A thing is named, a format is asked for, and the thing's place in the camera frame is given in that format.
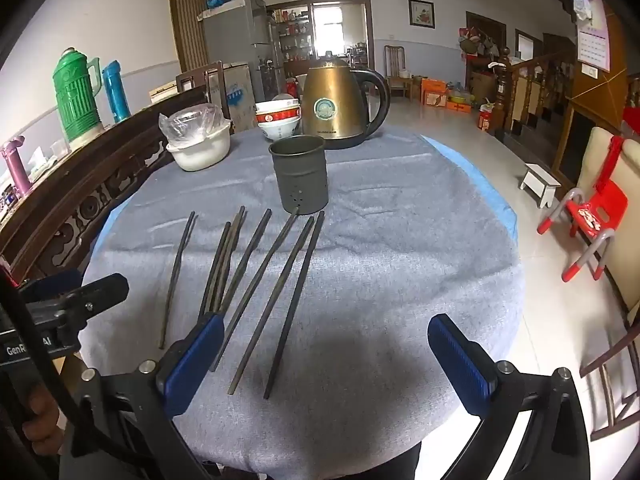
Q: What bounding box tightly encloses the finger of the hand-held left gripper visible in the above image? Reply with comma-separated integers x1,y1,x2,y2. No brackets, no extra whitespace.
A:
27,273,131,332
19,268,83,305

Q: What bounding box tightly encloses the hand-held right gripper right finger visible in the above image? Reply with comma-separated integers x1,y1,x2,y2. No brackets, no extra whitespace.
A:
426,313,594,480

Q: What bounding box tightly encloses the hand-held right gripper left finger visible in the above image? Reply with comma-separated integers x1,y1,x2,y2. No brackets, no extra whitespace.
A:
60,311,226,480

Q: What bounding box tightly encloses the dark chopstick pair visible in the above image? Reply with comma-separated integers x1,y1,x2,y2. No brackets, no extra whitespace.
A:
198,220,232,322

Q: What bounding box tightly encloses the grey metal chopstick holder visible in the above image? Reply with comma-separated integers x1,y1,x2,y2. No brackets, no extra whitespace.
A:
268,135,328,215

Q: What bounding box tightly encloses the person's left hand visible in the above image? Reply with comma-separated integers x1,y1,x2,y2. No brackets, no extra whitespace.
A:
22,391,67,445

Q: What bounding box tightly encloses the dark carved wooden bench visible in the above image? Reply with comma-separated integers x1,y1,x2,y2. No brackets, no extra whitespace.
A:
0,87,211,286

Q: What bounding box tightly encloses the grey table cloth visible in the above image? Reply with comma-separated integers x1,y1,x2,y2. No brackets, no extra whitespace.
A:
80,127,526,471

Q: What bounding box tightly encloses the pink thermos flask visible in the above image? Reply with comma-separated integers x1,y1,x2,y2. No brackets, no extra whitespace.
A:
0,135,33,197

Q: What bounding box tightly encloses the white plastic basin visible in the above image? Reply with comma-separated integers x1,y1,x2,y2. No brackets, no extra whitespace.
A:
166,120,232,172

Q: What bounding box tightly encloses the blue table cover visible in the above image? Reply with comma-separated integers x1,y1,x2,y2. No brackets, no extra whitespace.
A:
90,135,518,261

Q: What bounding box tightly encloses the green thermos flask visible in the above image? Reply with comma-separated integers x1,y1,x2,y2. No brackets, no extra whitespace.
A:
52,47,103,143

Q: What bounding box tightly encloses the clear plastic bag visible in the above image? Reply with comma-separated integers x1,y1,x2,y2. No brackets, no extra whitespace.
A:
159,102,223,142

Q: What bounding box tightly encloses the blue thermos flask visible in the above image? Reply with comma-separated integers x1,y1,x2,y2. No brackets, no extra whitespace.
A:
101,60,132,123

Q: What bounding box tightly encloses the small white stool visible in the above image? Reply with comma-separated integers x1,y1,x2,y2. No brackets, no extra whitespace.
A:
519,163,562,209

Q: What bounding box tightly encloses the red plastic child chair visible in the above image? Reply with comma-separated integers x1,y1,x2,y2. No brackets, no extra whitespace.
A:
537,135,631,283

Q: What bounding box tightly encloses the cream box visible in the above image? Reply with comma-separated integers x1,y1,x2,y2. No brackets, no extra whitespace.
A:
149,80,178,103

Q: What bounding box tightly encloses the white printed carton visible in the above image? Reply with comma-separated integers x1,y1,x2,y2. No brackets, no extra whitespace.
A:
220,62,257,133

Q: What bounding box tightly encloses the dark wooden chair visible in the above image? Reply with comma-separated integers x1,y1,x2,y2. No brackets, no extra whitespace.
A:
384,45,413,101
175,61,231,121

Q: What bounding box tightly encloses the red patterned white bowl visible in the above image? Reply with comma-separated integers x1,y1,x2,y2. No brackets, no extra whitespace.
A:
258,117,302,141
255,100,302,122

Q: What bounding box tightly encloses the cream cushioned wooden chair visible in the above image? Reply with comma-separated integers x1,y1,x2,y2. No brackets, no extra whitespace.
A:
575,125,640,441

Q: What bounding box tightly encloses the grey refrigerator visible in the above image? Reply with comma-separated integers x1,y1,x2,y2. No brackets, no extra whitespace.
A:
200,0,273,103

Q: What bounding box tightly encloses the brown door curtain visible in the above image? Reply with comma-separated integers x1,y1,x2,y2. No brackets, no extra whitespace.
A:
167,0,228,73

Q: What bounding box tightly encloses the wooden staircase railing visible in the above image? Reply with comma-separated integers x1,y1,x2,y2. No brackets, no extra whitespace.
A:
495,47,576,136

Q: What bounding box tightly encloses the wooden display cabinet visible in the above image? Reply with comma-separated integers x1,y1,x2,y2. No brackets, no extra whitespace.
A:
267,2,313,78

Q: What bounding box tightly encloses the black cable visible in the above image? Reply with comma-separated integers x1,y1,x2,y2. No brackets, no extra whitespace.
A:
0,265,151,471

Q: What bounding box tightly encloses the framed wall picture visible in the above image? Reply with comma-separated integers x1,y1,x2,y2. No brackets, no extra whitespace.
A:
408,0,436,29

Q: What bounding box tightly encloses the wall calendar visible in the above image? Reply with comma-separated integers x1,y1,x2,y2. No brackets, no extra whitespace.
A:
572,0,613,73

